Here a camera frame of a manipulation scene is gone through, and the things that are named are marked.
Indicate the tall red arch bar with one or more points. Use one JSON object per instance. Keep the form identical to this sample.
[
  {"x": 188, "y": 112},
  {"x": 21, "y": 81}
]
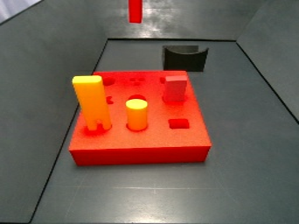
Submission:
[{"x": 135, "y": 11}]

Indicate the red foam peg board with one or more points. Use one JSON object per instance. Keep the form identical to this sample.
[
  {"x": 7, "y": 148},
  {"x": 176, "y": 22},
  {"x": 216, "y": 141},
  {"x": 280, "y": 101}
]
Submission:
[{"x": 176, "y": 137}]

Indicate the black arch block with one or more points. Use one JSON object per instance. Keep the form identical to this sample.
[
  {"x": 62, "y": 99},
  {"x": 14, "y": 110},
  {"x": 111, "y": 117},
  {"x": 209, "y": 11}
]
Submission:
[{"x": 185, "y": 57}]

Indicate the yellow cylinder peg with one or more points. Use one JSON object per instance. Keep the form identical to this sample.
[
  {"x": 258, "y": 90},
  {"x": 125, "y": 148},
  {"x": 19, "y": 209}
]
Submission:
[{"x": 137, "y": 114}]

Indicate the red rectangular block peg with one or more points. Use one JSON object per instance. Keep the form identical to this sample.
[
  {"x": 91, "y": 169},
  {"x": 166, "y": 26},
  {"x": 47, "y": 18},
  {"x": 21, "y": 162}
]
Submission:
[{"x": 176, "y": 85}]

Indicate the tall yellow slotted block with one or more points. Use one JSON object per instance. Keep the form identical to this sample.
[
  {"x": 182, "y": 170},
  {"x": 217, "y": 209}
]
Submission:
[{"x": 93, "y": 101}]

